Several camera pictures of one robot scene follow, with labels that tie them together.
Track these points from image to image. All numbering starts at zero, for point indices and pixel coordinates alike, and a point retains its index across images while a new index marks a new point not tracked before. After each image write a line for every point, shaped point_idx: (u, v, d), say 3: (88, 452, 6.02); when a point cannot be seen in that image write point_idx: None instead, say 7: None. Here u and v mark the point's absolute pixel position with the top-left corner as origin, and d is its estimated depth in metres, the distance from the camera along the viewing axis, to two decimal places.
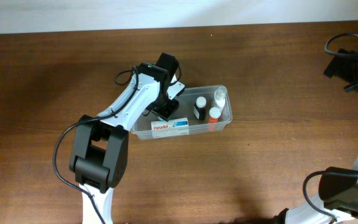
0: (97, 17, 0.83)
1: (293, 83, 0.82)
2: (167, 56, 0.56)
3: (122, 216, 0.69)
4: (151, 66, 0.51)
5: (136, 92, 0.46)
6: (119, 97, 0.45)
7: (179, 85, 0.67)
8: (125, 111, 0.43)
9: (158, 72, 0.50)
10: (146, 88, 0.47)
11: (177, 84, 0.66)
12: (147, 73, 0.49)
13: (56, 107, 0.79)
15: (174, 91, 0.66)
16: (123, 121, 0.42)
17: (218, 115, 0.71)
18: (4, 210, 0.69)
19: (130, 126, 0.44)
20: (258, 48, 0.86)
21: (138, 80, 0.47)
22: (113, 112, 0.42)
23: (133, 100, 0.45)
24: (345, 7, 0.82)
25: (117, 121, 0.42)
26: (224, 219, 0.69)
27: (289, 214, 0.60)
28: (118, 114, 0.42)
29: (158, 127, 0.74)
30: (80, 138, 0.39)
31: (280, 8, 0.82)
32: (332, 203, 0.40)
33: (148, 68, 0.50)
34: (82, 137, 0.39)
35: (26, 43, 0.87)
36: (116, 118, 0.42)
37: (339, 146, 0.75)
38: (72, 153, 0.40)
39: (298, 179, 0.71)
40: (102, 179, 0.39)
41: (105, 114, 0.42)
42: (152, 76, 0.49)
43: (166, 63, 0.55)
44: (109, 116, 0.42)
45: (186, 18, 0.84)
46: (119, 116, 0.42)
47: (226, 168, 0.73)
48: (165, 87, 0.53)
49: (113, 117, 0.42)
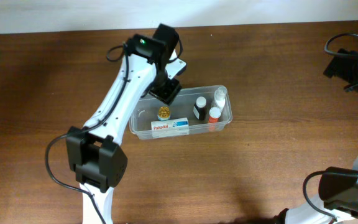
0: (97, 17, 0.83)
1: (293, 83, 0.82)
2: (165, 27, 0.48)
3: (122, 216, 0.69)
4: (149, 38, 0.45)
5: (127, 84, 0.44)
6: (107, 97, 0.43)
7: (180, 63, 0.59)
8: (115, 114, 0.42)
9: (156, 45, 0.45)
10: (138, 76, 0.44)
11: (177, 61, 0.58)
12: (143, 48, 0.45)
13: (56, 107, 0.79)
15: (175, 71, 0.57)
16: (113, 128, 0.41)
17: (218, 115, 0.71)
18: (4, 210, 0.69)
19: (122, 130, 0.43)
20: (258, 48, 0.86)
21: (128, 68, 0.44)
22: (100, 122, 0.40)
23: (123, 100, 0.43)
24: (345, 7, 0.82)
25: (106, 130, 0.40)
26: (224, 219, 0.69)
27: (289, 214, 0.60)
28: (107, 121, 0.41)
29: (158, 127, 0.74)
30: (73, 150, 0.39)
31: (280, 8, 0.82)
32: (332, 203, 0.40)
33: (146, 41, 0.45)
34: (74, 150, 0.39)
35: (27, 43, 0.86)
36: (105, 126, 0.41)
37: (339, 146, 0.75)
38: (69, 162, 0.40)
39: (298, 179, 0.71)
40: (103, 184, 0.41)
41: (93, 124, 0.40)
42: (149, 51, 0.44)
43: (166, 34, 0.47)
44: (97, 126, 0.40)
45: (187, 18, 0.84)
46: (108, 124, 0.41)
47: (226, 169, 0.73)
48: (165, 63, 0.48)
49: (102, 125, 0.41)
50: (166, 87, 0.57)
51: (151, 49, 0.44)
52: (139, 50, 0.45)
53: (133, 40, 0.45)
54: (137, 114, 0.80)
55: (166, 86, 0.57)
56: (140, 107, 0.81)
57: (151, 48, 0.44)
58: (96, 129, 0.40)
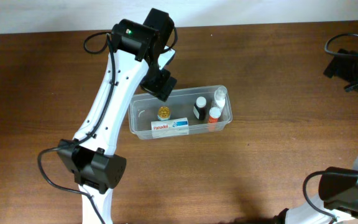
0: (97, 17, 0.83)
1: (293, 83, 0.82)
2: (158, 12, 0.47)
3: (122, 215, 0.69)
4: (137, 26, 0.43)
5: (115, 88, 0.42)
6: (95, 105, 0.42)
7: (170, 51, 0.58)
8: (105, 124, 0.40)
9: (146, 34, 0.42)
10: (126, 76, 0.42)
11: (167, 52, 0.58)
12: (132, 38, 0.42)
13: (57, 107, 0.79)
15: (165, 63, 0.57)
16: (102, 140, 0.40)
17: (217, 115, 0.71)
18: (4, 210, 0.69)
19: (115, 138, 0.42)
20: (258, 48, 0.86)
21: (115, 68, 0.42)
22: (90, 134, 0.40)
23: (110, 106, 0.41)
24: (345, 7, 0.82)
25: (97, 142, 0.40)
26: (224, 219, 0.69)
27: (289, 214, 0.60)
28: (97, 132, 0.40)
29: (158, 127, 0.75)
30: (66, 160, 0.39)
31: (281, 8, 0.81)
32: (332, 203, 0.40)
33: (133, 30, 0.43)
34: (67, 160, 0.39)
35: (27, 43, 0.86)
36: (95, 137, 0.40)
37: (339, 146, 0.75)
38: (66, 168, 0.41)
39: (298, 179, 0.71)
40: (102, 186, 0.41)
41: (82, 137, 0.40)
42: (138, 41, 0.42)
43: (158, 22, 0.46)
44: (87, 139, 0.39)
45: (186, 18, 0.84)
46: (97, 135, 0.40)
47: (226, 168, 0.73)
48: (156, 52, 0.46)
49: (91, 137, 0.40)
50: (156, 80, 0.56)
51: (141, 38, 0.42)
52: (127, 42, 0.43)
53: (120, 28, 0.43)
54: (137, 114, 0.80)
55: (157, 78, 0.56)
56: (140, 107, 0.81)
57: (141, 37, 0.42)
58: (86, 141, 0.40)
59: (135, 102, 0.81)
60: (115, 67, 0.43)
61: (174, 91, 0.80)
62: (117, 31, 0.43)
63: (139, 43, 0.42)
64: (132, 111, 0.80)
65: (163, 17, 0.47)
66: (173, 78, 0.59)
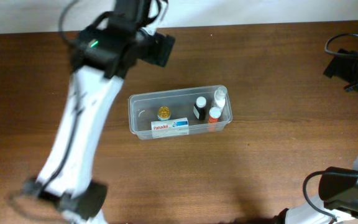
0: None
1: (293, 83, 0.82)
2: None
3: (122, 215, 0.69)
4: (105, 35, 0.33)
5: (79, 117, 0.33)
6: (57, 140, 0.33)
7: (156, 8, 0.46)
8: (71, 162, 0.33)
9: (111, 50, 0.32)
10: (93, 101, 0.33)
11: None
12: (99, 50, 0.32)
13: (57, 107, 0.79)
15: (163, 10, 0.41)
16: (71, 180, 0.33)
17: (218, 115, 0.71)
18: (4, 210, 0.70)
19: (86, 173, 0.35)
20: (258, 48, 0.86)
21: (79, 91, 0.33)
22: (54, 175, 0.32)
23: (76, 140, 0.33)
24: (345, 7, 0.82)
25: (64, 183, 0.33)
26: (224, 219, 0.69)
27: (289, 214, 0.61)
28: (62, 173, 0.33)
29: (158, 127, 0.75)
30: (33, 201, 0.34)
31: (281, 8, 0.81)
32: (332, 203, 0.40)
33: (99, 39, 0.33)
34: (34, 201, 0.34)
35: (26, 43, 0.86)
36: (61, 179, 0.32)
37: (339, 146, 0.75)
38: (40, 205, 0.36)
39: (298, 179, 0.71)
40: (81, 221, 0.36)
41: (47, 178, 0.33)
42: (107, 53, 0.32)
43: (129, 5, 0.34)
44: (51, 182, 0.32)
45: (186, 18, 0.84)
46: (63, 176, 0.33)
47: (226, 168, 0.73)
48: (135, 53, 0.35)
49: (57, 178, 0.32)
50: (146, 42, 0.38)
51: (104, 58, 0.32)
52: (93, 53, 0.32)
53: (82, 38, 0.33)
54: (137, 114, 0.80)
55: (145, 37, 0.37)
56: (140, 107, 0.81)
57: (104, 55, 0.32)
58: (51, 185, 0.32)
59: (135, 102, 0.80)
60: (78, 90, 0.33)
61: (174, 91, 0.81)
62: (76, 45, 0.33)
63: (108, 56, 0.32)
64: (132, 111, 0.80)
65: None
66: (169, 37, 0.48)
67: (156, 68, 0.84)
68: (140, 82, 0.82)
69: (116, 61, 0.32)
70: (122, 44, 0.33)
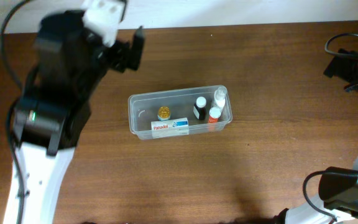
0: None
1: (293, 83, 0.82)
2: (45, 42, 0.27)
3: (122, 216, 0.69)
4: (44, 106, 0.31)
5: (28, 196, 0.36)
6: (7, 216, 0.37)
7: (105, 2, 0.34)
8: None
9: (53, 119, 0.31)
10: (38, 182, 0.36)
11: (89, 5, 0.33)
12: (40, 126, 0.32)
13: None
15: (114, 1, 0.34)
16: None
17: (217, 115, 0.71)
18: (5, 210, 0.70)
19: None
20: (258, 48, 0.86)
21: (23, 173, 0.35)
22: None
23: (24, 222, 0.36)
24: (345, 7, 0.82)
25: None
26: (224, 220, 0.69)
27: (289, 214, 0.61)
28: None
29: (158, 127, 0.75)
30: None
31: (281, 8, 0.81)
32: (332, 203, 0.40)
33: (38, 111, 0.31)
34: None
35: (26, 43, 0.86)
36: None
37: (339, 146, 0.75)
38: None
39: (298, 179, 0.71)
40: None
41: None
42: (48, 128, 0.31)
43: (59, 62, 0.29)
44: None
45: (186, 18, 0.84)
46: None
47: (226, 168, 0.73)
48: (82, 106, 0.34)
49: None
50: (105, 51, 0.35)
51: (48, 128, 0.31)
52: (35, 128, 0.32)
53: (22, 111, 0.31)
54: (137, 114, 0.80)
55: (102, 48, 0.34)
56: (140, 107, 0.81)
57: (48, 125, 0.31)
58: None
59: (134, 102, 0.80)
60: (22, 172, 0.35)
61: (174, 91, 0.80)
62: (16, 118, 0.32)
63: (50, 130, 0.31)
64: (132, 111, 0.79)
65: (53, 55, 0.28)
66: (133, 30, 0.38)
67: (156, 68, 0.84)
68: (139, 82, 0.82)
69: (60, 131, 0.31)
70: (64, 112, 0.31)
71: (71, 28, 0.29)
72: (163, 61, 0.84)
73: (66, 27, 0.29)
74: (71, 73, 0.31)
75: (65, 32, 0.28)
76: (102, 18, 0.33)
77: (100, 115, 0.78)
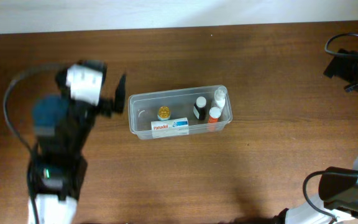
0: (97, 17, 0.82)
1: (293, 83, 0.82)
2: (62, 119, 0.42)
3: (122, 216, 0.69)
4: (53, 165, 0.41)
5: None
6: None
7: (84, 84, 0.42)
8: None
9: (63, 175, 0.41)
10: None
11: (73, 80, 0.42)
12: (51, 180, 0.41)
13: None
15: (94, 73, 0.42)
16: None
17: (218, 115, 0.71)
18: (4, 210, 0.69)
19: None
20: (258, 48, 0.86)
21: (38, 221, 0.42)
22: None
23: None
24: (345, 7, 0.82)
25: None
26: (224, 220, 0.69)
27: (289, 214, 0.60)
28: None
29: (158, 127, 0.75)
30: None
31: (281, 8, 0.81)
32: (332, 203, 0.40)
33: (50, 170, 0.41)
34: None
35: (26, 43, 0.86)
36: None
37: (339, 146, 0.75)
38: None
39: (298, 179, 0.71)
40: None
41: None
42: (58, 181, 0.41)
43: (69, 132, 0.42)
44: None
45: (186, 18, 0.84)
46: None
47: (226, 168, 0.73)
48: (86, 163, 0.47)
49: None
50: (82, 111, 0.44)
51: (56, 183, 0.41)
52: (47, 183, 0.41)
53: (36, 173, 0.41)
54: (137, 114, 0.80)
55: (81, 111, 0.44)
56: (139, 107, 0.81)
57: (56, 182, 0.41)
58: None
59: (134, 102, 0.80)
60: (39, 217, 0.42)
61: (174, 91, 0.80)
62: (31, 178, 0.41)
63: (59, 183, 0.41)
64: (132, 111, 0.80)
65: (49, 138, 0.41)
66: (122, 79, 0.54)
67: (156, 68, 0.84)
68: (140, 82, 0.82)
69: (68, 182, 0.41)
70: (73, 168, 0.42)
71: (55, 115, 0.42)
72: (163, 61, 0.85)
73: (48, 121, 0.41)
74: (66, 140, 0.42)
75: (53, 118, 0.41)
76: (86, 89, 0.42)
77: None
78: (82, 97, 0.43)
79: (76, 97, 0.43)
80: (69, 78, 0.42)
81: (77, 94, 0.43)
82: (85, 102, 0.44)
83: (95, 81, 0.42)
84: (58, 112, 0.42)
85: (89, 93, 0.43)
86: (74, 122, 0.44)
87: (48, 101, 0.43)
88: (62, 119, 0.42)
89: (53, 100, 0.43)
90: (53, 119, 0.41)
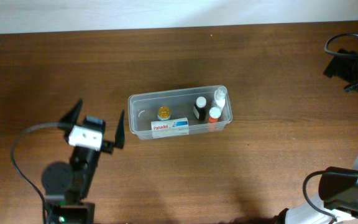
0: (97, 17, 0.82)
1: (293, 83, 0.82)
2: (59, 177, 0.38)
3: (122, 216, 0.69)
4: (67, 210, 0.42)
5: None
6: None
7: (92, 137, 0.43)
8: None
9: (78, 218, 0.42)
10: None
11: (74, 137, 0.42)
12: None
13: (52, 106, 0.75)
15: (95, 132, 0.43)
16: None
17: (217, 115, 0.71)
18: (4, 210, 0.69)
19: None
20: (258, 48, 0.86)
21: None
22: None
23: None
24: (345, 7, 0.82)
25: None
26: (224, 220, 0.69)
27: (289, 214, 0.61)
28: None
29: (158, 127, 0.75)
30: None
31: (281, 8, 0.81)
32: (332, 203, 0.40)
33: (64, 214, 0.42)
34: None
35: (26, 43, 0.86)
36: None
37: (339, 146, 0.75)
38: None
39: (298, 179, 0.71)
40: None
41: None
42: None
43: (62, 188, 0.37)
44: None
45: (186, 18, 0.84)
46: None
47: (226, 168, 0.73)
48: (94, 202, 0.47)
49: None
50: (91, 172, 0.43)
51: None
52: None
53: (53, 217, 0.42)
54: (137, 114, 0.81)
55: (90, 168, 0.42)
56: (140, 107, 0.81)
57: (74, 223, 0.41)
58: None
59: (134, 102, 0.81)
60: None
61: (174, 91, 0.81)
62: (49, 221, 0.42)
63: None
64: (132, 111, 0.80)
65: (62, 201, 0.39)
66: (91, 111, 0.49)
67: (156, 68, 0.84)
68: (140, 82, 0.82)
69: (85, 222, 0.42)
70: (82, 213, 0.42)
71: (63, 182, 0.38)
72: (163, 61, 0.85)
73: (57, 187, 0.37)
74: (76, 200, 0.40)
75: (61, 184, 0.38)
76: (87, 145, 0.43)
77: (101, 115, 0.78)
78: (84, 149, 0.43)
79: (78, 150, 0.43)
80: (73, 132, 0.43)
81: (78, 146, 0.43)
82: (88, 155, 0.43)
83: (96, 139, 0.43)
84: (66, 178, 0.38)
85: (90, 148, 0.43)
86: (86, 182, 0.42)
87: (54, 165, 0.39)
88: (76, 181, 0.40)
89: (60, 167, 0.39)
90: (61, 184, 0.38)
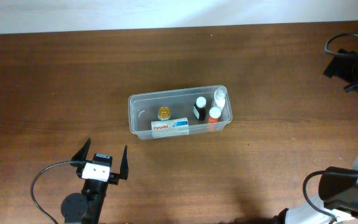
0: (97, 17, 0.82)
1: (293, 83, 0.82)
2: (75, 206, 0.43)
3: (122, 216, 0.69)
4: None
5: None
6: None
7: (102, 171, 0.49)
8: None
9: None
10: None
11: (86, 172, 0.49)
12: None
13: (58, 120, 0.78)
15: (104, 167, 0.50)
16: None
17: (217, 115, 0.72)
18: (4, 210, 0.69)
19: None
20: (258, 48, 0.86)
21: None
22: None
23: None
24: (345, 7, 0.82)
25: None
26: (224, 220, 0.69)
27: (289, 214, 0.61)
28: None
29: (158, 127, 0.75)
30: None
31: (281, 9, 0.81)
32: (332, 203, 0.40)
33: None
34: None
35: (26, 43, 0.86)
36: None
37: (339, 146, 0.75)
38: None
39: (298, 179, 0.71)
40: None
41: None
42: None
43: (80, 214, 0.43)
44: None
45: (186, 18, 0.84)
46: None
47: (225, 168, 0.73)
48: None
49: None
50: (100, 200, 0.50)
51: None
52: None
53: None
54: (137, 114, 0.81)
55: (99, 198, 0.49)
56: (140, 107, 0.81)
57: None
58: None
59: (134, 102, 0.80)
60: None
61: (174, 91, 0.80)
62: None
63: None
64: (132, 111, 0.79)
65: None
66: (87, 142, 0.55)
67: (156, 68, 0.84)
68: (139, 83, 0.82)
69: None
70: None
71: (80, 210, 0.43)
72: (163, 61, 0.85)
73: (75, 216, 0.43)
74: None
75: (79, 213, 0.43)
76: (96, 178, 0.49)
77: (101, 116, 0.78)
78: (94, 182, 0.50)
79: (89, 183, 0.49)
80: (86, 168, 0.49)
81: (91, 178, 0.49)
82: (97, 186, 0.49)
83: (105, 172, 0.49)
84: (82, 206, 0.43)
85: (99, 180, 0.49)
86: (96, 210, 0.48)
87: (72, 196, 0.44)
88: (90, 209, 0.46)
89: (74, 196, 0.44)
90: (78, 213, 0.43)
